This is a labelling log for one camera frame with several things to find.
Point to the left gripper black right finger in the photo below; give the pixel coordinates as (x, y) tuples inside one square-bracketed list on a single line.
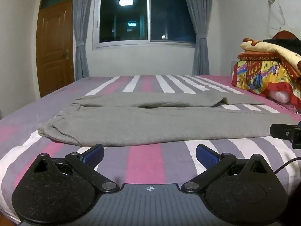
[(238, 191)]

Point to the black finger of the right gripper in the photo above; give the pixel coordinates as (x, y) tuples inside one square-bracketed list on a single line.
[(288, 132)]

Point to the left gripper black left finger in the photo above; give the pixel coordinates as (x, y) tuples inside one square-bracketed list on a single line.
[(61, 190)]

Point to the grey sweat pants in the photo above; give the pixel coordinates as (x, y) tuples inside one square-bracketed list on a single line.
[(139, 118)]

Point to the white pink pillow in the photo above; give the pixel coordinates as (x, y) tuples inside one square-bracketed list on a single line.
[(280, 96)]

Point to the brown wooden door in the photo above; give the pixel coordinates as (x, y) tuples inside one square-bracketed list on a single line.
[(54, 47)]

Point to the grey right curtain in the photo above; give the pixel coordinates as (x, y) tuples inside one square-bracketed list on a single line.
[(200, 12)]

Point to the grey curtain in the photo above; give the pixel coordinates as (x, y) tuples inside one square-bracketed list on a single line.
[(200, 12), (80, 19)]

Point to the grey left curtain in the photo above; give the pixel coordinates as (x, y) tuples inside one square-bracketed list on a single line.
[(80, 19)]

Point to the window with white frame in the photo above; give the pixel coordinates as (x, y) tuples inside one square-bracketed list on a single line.
[(138, 22)]

